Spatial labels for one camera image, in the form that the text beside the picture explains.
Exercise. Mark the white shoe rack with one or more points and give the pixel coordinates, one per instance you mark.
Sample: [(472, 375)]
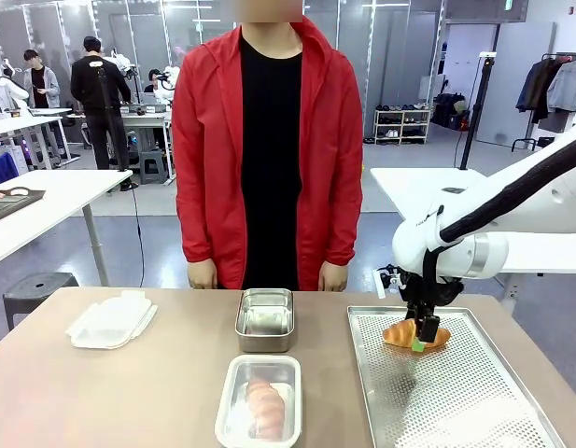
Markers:
[(402, 123)]

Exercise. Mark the denim hanging jacket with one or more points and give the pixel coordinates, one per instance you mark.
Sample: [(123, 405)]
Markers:
[(567, 86)]

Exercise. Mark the white background workbench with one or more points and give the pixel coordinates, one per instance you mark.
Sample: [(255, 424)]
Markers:
[(21, 123)]

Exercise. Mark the white gripper tag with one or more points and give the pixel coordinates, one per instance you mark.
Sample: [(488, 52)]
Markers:
[(380, 284)]

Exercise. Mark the black clothes rack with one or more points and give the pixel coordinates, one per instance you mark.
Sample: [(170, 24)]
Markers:
[(528, 140)]

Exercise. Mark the white table with grey leg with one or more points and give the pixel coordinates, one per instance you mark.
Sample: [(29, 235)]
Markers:
[(59, 196)]

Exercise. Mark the white container with croissant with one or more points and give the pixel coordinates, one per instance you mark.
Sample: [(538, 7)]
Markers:
[(231, 410)]

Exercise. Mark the black round stool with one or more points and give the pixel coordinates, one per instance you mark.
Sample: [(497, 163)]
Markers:
[(35, 287)]

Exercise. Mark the white wide table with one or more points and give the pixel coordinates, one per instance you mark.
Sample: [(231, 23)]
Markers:
[(409, 186)]

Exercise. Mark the small black table device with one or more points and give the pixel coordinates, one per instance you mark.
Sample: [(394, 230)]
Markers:
[(453, 190)]

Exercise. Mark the empty steel container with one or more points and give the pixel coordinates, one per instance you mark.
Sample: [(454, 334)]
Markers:
[(265, 322)]

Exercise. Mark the grey step stool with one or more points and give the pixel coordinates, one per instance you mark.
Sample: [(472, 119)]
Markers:
[(153, 165)]

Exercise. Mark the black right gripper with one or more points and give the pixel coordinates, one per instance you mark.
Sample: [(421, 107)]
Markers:
[(439, 291)]

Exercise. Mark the blue chair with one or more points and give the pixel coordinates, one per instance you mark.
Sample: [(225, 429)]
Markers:
[(3, 168)]

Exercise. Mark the black t-shirt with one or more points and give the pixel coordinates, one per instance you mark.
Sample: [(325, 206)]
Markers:
[(271, 163)]

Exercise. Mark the man in grey jacket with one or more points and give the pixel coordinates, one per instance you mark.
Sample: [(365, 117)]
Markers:
[(41, 81)]

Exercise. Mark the black bag pile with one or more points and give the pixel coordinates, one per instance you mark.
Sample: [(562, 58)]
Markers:
[(448, 109)]

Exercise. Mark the dark hanging jacket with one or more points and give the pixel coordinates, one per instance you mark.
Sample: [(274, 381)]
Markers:
[(535, 91)]

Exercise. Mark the man in black clothes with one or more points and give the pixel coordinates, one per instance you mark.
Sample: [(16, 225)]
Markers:
[(101, 93)]

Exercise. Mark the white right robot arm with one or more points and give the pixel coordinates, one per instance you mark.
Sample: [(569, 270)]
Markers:
[(525, 210)]

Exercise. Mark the seated person in black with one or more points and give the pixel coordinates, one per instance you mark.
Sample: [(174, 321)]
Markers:
[(156, 81)]

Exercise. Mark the person's left hand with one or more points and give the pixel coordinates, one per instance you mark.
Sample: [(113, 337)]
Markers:
[(333, 276)]

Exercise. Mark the person's right hand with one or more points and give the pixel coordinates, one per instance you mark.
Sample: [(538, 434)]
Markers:
[(202, 275)]

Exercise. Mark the black stand with light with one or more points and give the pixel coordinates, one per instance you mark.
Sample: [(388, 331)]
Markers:
[(474, 112)]

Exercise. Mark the clear plastic container lid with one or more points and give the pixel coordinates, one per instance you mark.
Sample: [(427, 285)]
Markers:
[(140, 305), (101, 329)]

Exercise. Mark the perforated steel baking tray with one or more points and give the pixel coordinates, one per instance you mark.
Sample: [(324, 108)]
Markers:
[(432, 401)]

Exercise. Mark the golden croissant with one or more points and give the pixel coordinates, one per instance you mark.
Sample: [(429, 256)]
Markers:
[(399, 335)]

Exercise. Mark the reddish brown croissant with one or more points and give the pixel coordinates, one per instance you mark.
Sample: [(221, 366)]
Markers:
[(266, 406)]

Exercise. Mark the black flat tray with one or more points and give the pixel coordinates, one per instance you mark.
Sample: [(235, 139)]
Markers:
[(12, 203)]

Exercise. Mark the person in red jacket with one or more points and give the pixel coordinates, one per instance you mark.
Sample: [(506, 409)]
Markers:
[(199, 163)]

